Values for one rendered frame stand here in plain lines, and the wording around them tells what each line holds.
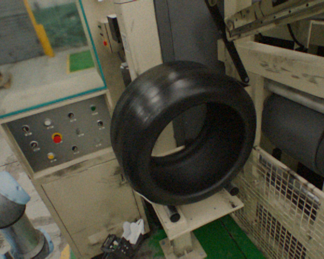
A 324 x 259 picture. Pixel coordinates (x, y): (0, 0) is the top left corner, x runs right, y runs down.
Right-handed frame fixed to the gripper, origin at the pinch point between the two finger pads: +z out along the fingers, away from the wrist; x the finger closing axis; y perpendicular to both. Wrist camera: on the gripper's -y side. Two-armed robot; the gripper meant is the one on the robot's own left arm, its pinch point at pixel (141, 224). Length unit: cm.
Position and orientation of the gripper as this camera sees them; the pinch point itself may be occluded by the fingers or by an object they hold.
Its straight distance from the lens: 93.5
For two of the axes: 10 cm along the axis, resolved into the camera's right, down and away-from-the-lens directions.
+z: 4.2, -6.6, 6.2
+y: -5.1, -7.4, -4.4
